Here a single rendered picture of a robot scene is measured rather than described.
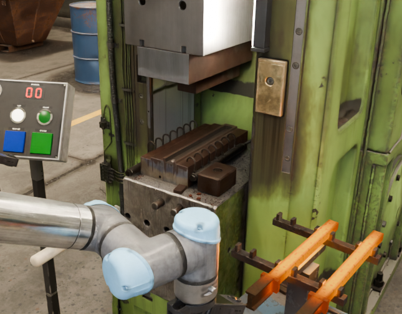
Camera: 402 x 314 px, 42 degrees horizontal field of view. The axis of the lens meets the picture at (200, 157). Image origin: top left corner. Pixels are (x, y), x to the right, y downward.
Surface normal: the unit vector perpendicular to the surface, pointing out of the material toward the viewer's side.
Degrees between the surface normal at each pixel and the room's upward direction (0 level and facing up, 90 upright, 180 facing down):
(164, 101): 90
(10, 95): 60
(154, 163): 90
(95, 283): 0
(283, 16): 90
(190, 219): 0
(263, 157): 90
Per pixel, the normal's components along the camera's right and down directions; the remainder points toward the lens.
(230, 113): -0.54, 0.33
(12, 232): 0.57, 0.40
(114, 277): -0.80, 0.22
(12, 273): 0.02, -0.92
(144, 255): 0.29, -0.67
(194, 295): -0.04, 0.40
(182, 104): 0.84, 0.23
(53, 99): -0.11, -0.11
